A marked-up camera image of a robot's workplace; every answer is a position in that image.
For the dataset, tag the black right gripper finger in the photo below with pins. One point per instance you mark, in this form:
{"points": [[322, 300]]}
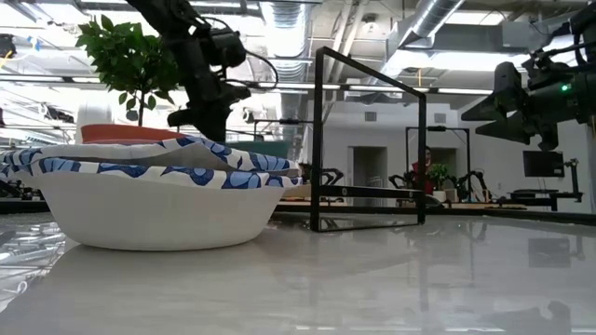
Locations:
{"points": [[531, 128], [505, 100]]}

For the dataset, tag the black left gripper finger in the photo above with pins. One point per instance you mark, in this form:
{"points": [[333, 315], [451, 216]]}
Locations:
{"points": [[203, 128], [220, 129]]}

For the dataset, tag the teal plastic bowl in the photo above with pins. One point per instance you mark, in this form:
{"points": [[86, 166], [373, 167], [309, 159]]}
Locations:
{"points": [[261, 149]]}

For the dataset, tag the blue patterned white bowl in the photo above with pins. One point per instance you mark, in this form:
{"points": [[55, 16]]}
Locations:
{"points": [[158, 214], [139, 151]]}

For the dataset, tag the red plastic bowl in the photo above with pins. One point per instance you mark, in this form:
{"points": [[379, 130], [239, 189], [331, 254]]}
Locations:
{"points": [[125, 132]]}

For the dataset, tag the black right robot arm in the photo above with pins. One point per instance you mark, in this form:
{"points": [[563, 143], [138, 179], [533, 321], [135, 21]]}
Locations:
{"points": [[586, 23]]}

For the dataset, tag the black background robot arm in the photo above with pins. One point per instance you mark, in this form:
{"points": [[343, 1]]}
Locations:
{"points": [[333, 176], [472, 183], [402, 180]]}

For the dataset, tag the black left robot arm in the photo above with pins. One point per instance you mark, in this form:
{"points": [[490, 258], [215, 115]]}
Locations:
{"points": [[186, 51]]}

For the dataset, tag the black monitor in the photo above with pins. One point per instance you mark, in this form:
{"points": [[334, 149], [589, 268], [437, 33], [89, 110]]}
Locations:
{"points": [[543, 164]]}

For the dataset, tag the black background workstation stand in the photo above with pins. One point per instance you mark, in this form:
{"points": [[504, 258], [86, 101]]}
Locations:
{"points": [[549, 195]]}

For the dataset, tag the green leafy plant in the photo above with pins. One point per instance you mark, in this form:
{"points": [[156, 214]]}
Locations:
{"points": [[125, 56]]}

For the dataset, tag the small potted plant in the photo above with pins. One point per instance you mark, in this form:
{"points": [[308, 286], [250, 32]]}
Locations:
{"points": [[438, 176]]}

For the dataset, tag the person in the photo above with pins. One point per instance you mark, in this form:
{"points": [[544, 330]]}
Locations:
{"points": [[421, 174]]}

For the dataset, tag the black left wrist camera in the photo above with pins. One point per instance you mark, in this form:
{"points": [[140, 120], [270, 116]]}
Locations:
{"points": [[228, 46]]}

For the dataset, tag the black background frame stand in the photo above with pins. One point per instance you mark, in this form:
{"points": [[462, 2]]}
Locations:
{"points": [[468, 153]]}

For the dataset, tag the black table frame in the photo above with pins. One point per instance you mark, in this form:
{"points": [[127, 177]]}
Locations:
{"points": [[512, 216]]}

